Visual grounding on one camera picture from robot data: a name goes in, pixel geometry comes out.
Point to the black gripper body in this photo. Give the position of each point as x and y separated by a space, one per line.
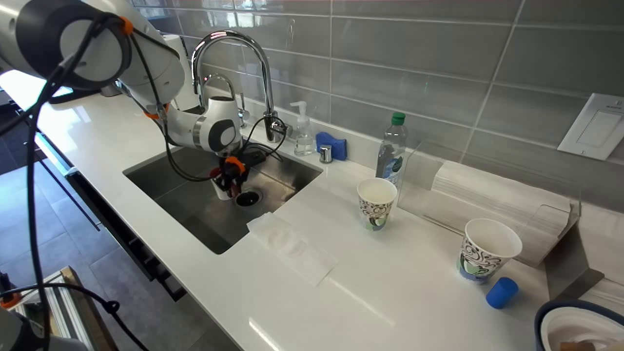
233 172

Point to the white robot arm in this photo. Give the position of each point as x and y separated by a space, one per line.
92 43

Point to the stainless steel sink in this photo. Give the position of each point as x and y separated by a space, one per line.
221 221

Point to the chrome gooseneck faucet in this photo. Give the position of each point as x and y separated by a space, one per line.
252 63

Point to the clear soap dispenser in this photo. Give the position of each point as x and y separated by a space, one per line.
303 131

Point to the blue sponge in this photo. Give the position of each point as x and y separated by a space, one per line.
330 146

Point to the patterned paper cup left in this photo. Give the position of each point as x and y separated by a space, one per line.
375 201

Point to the patterned paper cup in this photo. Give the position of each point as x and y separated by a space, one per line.
375 201
488 244

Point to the green capped water bottle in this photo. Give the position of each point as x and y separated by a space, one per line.
393 148

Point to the white folded towel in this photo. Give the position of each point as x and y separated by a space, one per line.
537 215

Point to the patterned paper cup right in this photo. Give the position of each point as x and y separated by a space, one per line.
488 244

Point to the blue cylindrical cap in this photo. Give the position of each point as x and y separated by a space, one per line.
502 293

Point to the grey metal stand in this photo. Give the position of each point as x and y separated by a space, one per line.
568 269

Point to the blue rimmed white bowl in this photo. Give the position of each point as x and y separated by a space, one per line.
578 326

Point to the white wall outlet plate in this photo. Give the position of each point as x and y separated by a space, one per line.
597 129

